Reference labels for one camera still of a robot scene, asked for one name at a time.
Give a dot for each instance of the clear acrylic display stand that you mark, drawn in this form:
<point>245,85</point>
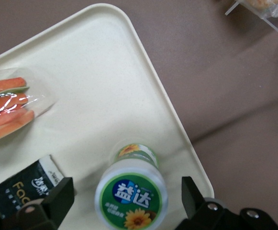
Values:
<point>272,26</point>

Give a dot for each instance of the clear rice cracker packet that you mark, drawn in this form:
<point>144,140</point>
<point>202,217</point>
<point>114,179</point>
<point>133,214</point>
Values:
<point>270,6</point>

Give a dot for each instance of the green gum bottle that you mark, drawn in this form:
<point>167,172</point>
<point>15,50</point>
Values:
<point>129,196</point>

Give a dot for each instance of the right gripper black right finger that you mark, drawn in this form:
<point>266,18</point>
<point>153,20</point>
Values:
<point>196,203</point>

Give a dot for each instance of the black tissue pack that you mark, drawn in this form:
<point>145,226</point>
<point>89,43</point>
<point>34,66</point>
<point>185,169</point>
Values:
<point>16,189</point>

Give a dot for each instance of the cream plastic tray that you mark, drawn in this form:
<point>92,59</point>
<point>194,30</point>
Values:
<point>93,83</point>

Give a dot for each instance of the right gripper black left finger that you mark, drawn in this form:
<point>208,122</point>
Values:
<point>55,203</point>

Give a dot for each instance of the wrapped triangle sandwich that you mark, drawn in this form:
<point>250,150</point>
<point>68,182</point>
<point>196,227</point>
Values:
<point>4,115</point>

